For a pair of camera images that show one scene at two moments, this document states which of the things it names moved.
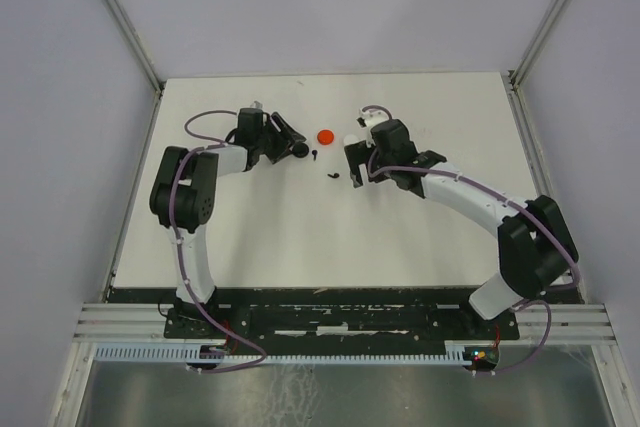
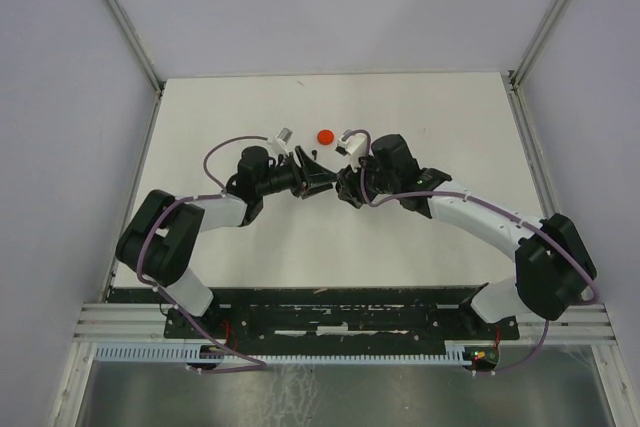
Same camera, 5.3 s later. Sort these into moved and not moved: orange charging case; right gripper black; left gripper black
Moved: right gripper black; left gripper black
Not moved: orange charging case
